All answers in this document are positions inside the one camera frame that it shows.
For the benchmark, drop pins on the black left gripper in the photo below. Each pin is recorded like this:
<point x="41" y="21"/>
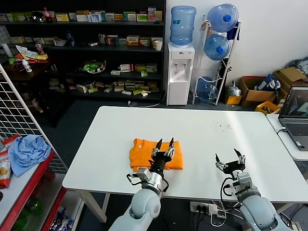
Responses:
<point x="160" y="163"/>

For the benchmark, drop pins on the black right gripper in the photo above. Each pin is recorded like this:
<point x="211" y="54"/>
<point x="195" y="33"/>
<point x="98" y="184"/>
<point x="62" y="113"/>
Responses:
<point x="234" y="167"/>

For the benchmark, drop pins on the orange t-shirt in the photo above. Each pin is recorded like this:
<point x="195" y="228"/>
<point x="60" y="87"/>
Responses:
<point x="142" y="156"/>

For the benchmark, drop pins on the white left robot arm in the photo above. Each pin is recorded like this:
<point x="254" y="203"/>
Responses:
<point x="144" y="207"/>

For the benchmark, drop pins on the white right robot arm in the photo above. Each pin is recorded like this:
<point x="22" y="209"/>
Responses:
<point x="257" y="211"/>

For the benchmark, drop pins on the grey blue clothes pile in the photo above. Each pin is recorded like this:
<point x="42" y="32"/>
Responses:
<point x="302" y="65"/>

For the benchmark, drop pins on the large white table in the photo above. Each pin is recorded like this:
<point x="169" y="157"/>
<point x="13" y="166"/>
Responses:
<point x="168" y="120"/>

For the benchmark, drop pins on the small dark crumbs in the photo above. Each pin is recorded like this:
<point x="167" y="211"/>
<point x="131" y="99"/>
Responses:
<point x="227" y="125"/>

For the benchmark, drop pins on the white power strip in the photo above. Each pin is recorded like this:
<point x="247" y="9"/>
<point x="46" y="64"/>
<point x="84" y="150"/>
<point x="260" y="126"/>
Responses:
<point x="204" y="207"/>

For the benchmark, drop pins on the small white side table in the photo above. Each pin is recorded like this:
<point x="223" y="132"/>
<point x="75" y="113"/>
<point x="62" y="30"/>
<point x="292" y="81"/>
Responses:
<point x="274" y="122"/>

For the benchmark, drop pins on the small yellow box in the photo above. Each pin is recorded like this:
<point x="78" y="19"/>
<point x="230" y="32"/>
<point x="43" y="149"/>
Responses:
<point x="233" y="99"/>

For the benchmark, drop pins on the yellow plastic bin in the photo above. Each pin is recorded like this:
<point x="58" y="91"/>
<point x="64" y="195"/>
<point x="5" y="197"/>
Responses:
<point x="262" y="107"/>

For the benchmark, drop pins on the white water dispenser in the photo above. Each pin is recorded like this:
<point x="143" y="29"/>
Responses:
<point x="177" y="86"/>

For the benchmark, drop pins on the open brown cardboard box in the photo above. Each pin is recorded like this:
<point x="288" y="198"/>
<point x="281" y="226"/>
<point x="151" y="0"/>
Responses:
<point x="250" y="96"/>

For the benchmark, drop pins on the grey plastic bag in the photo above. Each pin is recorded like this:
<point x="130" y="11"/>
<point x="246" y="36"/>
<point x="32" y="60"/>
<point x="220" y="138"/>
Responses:
<point x="234" y="91"/>

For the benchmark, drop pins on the blue capped water jug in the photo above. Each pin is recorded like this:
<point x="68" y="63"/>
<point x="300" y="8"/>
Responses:
<point x="216" y="47"/>
<point x="221" y="17"/>
<point x="206" y="90"/>

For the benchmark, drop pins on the white metal jug rack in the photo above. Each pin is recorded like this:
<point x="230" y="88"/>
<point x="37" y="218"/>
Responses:
<point x="222" y="84"/>

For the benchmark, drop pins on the blue shopping bag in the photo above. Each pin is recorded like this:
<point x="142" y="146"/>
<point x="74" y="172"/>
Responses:
<point x="264" y="84"/>

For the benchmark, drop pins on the grey laptop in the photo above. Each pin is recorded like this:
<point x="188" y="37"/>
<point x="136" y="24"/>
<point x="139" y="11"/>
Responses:
<point x="296" y="106"/>

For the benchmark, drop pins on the green yellow medicine box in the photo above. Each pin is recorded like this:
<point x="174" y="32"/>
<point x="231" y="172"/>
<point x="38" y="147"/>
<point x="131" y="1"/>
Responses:
<point x="140" y="67"/>

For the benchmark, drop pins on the white box red stripe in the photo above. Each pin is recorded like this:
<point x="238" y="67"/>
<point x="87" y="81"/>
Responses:
<point x="126" y="68"/>

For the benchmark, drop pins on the small black clamp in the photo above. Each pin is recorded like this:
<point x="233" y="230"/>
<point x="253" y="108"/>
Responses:
<point x="229" y="70"/>

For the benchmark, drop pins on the tan cardboard box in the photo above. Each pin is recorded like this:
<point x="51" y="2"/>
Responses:
<point x="288" y="74"/>

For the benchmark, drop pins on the white paper cup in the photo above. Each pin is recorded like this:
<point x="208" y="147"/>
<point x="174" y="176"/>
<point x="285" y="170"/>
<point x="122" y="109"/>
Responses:
<point x="158" y="45"/>

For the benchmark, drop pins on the green white bowl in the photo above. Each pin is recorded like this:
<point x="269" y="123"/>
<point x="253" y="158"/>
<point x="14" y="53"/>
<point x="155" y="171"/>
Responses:
<point x="92" y="66"/>

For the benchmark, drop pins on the yellow orange medicine box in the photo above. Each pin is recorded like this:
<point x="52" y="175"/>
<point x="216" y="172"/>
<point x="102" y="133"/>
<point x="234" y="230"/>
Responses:
<point x="133" y="41"/>

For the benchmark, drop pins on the black shelving unit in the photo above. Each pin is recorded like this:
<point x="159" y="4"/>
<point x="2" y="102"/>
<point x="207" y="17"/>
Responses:
<point x="110" y="49"/>

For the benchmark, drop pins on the dark red round container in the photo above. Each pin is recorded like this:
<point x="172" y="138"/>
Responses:
<point x="49" y="175"/>

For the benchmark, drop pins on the teal white medicine box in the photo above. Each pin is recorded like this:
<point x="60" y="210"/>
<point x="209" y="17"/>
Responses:
<point x="122" y="41"/>

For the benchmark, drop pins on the blue white plastic package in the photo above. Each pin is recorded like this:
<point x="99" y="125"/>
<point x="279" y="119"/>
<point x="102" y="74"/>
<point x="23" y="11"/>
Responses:
<point x="62" y="219"/>

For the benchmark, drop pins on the pink white medicine box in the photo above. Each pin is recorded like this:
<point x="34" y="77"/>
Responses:
<point x="102" y="39"/>

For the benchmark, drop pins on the blue water jug with label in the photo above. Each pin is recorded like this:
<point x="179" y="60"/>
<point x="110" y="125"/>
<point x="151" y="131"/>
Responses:
<point x="183" y="24"/>

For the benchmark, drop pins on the dark blue hanging cloth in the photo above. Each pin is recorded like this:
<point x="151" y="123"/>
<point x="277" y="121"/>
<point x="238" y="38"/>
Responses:
<point x="233" y="33"/>

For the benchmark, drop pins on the light blue crumpled cloth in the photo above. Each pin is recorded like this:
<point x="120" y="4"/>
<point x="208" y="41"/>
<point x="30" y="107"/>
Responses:
<point x="29" y="151"/>

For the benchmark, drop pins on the pink cartoon box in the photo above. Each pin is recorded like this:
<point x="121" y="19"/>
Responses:
<point x="152" y="14"/>

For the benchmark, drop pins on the green plastic bottle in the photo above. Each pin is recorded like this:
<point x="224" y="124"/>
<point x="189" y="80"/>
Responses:
<point x="36" y="205"/>

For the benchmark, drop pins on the dark blue drink bottle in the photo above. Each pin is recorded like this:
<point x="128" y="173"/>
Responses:
<point x="70" y="39"/>

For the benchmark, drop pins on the dark wooden table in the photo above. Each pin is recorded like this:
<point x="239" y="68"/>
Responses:
<point x="38" y="69"/>

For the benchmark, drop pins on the white blue medicine box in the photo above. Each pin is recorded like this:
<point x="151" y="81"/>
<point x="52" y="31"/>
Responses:
<point x="94" y="17"/>

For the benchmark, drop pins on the red white snack packet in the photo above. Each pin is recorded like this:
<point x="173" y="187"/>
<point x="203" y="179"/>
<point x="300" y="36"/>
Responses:
<point x="10" y="140"/>

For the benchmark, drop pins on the yellow snack packet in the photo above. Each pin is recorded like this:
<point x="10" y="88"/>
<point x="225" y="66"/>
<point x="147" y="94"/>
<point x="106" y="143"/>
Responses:
<point x="41" y="56"/>

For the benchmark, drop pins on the red edged white cart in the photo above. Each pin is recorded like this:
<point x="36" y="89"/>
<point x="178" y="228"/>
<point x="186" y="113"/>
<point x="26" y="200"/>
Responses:
<point x="14" y="192"/>

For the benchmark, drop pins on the red white snack bag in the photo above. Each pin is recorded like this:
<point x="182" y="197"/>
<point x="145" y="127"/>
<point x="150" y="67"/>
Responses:
<point x="4" y="168"/>

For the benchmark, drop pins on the small white bottle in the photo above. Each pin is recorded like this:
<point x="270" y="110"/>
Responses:
<point x="28" y="65"/>

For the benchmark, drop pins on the pink purple drink bottle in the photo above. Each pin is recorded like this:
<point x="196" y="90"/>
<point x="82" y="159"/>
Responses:
<point x="39" y="48"/>

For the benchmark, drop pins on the white orange snack bag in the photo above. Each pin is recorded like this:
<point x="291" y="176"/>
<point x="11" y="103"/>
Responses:
<point x="25" y="51"/>

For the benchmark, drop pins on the cola bottle red cap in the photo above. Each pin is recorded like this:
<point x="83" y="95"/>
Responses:
<point x="48" y="15"/>

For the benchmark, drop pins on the black shiny helmet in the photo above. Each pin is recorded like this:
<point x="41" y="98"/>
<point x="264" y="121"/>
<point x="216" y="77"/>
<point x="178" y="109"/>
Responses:
<point x="38" y="16"/>

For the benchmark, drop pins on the white paper roll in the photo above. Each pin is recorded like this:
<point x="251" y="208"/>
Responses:
<point x="6" y="48"/>

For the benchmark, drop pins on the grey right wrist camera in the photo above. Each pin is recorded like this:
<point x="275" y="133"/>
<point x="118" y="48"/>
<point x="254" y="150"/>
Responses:
<point x="244" y="181"/>

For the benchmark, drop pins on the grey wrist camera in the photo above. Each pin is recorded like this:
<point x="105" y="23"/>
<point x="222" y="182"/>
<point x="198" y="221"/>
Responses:
<point x="244" y="181"/>
<point x="144" y="173"/>

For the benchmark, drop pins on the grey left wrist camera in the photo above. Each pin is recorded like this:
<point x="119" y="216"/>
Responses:
<point x="144" y="173"/>

